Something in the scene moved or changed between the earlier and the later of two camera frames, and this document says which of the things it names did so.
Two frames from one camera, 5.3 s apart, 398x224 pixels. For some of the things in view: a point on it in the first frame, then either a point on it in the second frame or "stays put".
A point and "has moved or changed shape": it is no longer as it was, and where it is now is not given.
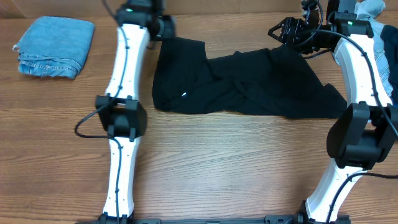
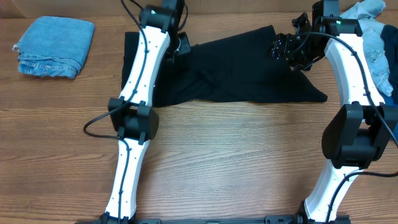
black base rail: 269,219 stays put
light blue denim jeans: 367,10 stays put
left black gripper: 168,27 -> 183,43
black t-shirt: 276,80 has moved or changed shape
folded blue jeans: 55,47 stays put
